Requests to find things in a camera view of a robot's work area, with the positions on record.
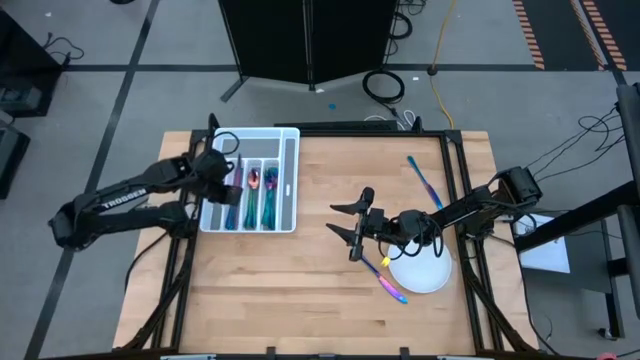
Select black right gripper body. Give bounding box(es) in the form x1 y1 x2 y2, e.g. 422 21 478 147
349 186 391 262

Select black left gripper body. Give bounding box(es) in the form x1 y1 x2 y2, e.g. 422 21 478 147
198 171 245 206

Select white round plate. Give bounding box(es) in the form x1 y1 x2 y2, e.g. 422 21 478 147
387 238 454 295

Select white plastic cutlery tray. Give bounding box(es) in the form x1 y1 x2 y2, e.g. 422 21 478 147
198 126 301 234

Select black partition panel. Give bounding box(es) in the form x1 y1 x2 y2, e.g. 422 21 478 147
218 0 400 104

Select white paper sheet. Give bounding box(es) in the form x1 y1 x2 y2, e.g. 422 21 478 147
514 213 572 275

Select dark grey case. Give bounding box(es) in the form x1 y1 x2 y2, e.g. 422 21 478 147
0 119 31 201

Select black cabinet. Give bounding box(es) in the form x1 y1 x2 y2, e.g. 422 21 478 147
0 9 64 119

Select black mat orange stripes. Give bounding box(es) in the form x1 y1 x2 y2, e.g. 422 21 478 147
512 0 640 72

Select black equipment stand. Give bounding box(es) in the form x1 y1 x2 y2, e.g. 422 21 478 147
512 82 640 341

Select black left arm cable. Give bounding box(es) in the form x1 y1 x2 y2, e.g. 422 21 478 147
213 130 242 157

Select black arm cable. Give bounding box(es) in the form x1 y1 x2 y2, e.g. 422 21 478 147
213 130 242 157
388 213 447 262

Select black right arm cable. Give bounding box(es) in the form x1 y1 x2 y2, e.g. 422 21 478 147
388 213 447 262

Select white cable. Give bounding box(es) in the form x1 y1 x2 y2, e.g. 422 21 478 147
363 109 417 132

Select coiled black floor cable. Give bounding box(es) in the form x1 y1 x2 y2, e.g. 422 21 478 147
361 69 406 105

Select yellow cable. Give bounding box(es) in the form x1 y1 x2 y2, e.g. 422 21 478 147
428 0 459 130

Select black cable coil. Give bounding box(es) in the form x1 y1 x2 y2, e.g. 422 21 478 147
388 0 426 42

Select tangled black floor cables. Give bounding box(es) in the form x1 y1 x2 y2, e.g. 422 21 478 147
524 102 626 189

